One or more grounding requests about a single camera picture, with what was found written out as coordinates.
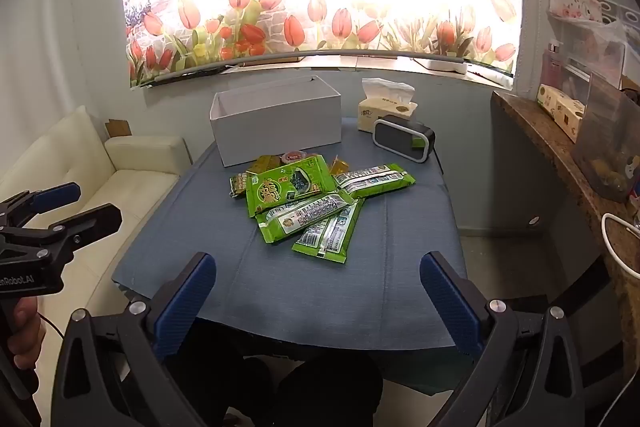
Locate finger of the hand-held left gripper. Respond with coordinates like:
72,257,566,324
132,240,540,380
0,182,82,228
0,203,123,261

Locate cream leather sofa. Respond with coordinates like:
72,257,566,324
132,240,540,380
0,105,188,343

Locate cream patterned carton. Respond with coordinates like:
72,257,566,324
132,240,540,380
537,84,586,142

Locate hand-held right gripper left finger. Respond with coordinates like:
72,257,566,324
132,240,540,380
50,252,218,427

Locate thin black cable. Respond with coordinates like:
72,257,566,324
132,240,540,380
39,313,66,339

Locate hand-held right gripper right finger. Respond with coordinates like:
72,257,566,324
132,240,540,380
419,251,588,427

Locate speckled stone counter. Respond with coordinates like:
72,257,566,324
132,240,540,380
491,91,640,358

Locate tissue pack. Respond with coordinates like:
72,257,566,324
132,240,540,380
357,78,419,134

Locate white flat block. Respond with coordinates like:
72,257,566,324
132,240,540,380
415,56,468,75

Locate person's left hand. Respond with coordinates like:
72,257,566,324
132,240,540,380
7,294,47,360

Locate floral pouch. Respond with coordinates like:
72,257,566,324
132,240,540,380
549,0,603,24

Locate white cardboard box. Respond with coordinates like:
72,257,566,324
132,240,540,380
209,74,343,168

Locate clear plastic bin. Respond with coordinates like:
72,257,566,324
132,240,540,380
572,72,640,202

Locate black speaker with pale rim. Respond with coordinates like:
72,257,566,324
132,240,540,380
372,118,436,164

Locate clear plastic organizer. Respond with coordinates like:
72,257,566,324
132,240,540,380
547,0,640,92

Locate white cable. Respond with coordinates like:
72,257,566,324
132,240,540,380
601,213,640,280

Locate green foil packet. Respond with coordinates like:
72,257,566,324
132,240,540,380
246,154,337,218
332,163,417,199
291,199,366,264
256,192,363,245

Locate person's dark trousers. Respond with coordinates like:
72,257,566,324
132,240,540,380
165,319,386,427

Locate pink box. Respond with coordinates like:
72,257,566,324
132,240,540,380
542,42,591,98

